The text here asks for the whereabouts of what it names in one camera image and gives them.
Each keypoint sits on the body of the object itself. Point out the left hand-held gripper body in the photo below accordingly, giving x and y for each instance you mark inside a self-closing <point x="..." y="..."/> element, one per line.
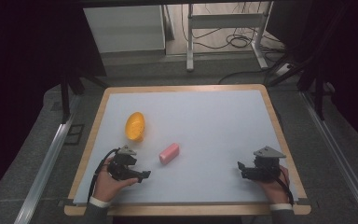
<point x="121" y="166"/>

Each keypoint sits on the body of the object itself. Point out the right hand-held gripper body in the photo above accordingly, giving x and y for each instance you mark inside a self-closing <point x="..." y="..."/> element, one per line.
<point x="265" y="169"/>

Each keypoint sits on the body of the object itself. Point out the pink soap bar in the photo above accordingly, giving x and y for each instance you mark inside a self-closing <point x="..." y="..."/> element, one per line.
<point x="169" y="153"/>

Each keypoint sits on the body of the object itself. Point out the yellow oval soap dish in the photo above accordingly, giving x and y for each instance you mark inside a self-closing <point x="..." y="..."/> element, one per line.
<point x="134" y="127"/>

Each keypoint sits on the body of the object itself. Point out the person's right hand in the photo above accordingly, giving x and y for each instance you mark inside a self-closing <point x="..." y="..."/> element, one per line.
<point x="275" y="191"/>

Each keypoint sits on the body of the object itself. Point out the person's left hand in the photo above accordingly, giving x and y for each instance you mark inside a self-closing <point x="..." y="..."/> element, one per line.
<point x="105" y="186"/>

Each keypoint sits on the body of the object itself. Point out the black floor plate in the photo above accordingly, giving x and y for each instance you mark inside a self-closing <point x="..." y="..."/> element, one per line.
<point x="74" y="134"/>

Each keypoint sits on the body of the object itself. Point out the black metal stand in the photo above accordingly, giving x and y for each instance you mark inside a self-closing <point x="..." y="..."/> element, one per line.
<point x="318" y="84"/>
<point x="65" y="96"/>

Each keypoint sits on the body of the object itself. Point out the white power strip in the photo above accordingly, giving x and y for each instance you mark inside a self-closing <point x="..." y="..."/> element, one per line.
<point x="283" y="69"/>

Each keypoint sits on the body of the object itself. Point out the white cabinet panel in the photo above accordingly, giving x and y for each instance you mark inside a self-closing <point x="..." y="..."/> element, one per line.
<point x="124" y="28"/>

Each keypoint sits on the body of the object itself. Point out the dark curtain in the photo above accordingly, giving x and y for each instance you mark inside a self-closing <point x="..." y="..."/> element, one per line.
<point x="21" y="62"/>
<point x="348" y="56"/>

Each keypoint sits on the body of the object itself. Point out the aluminium rail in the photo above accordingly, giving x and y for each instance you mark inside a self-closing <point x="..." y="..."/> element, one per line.
<point x="48" y="161"/>
<point x="341" y="158"/>

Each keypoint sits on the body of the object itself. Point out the white metal desk frame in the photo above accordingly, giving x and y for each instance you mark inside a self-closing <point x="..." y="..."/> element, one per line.
<point x="223" y="21"/>

